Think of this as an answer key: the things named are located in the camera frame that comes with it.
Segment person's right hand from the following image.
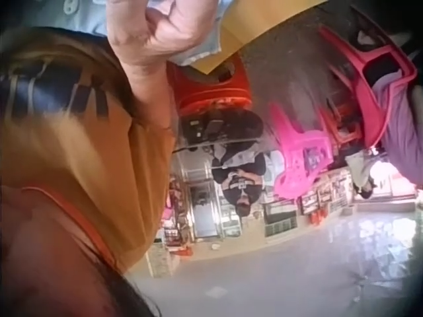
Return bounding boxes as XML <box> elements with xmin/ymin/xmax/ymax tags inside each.
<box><xmin>107</xmin><ymin>0</ymin><xmax>218</xmax><ymax>66</ymax></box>

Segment rack of colourful goods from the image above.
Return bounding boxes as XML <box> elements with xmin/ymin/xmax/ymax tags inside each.
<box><xmin>161</xmin><ymin>174</ymin><xmax>189</xmax><ymax>256</ymax></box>

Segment red plastic chair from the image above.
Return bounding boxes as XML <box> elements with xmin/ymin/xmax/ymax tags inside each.
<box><xmin>317</xmin><ymin>26</ymin><xmax>419</xmax><ymax>147</ymax></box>

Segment yellow brown board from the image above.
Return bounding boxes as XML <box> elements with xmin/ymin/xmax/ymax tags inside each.
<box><xmin>191</xmin><ymin>0</ymin><xmax>328</xmax><ymax>75</ymax></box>

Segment light blue cloth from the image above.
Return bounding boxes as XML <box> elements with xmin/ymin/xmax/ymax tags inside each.
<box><xmin>56</xmin><ymin>0</ymin><xmax>223</xmax><ymax>67</ymax></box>

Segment pink plastic chair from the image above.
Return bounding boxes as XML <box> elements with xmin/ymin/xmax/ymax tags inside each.
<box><xmin>268</xmin><ymin>101</ymin><xmax>335</xmax><ymax>201</ymax></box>

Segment shop shelves with goods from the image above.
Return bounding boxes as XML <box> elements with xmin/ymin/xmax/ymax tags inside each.
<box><xmin>263</xmin><ymin>171</ymin><xmax>356</xmax><ymax>237</ymax></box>

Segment glass door cabinet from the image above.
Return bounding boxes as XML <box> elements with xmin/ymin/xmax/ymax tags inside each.
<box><xmin>186</xmin><ymin>183</ymin><xmax>223</xmax><ymax>239</ymax></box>

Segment red plastic stool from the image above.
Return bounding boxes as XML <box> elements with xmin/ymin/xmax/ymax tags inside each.
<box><xmin>167</xmin><ymin>54</ymin><xmax>254</xmax><ymax>115</ymax></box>

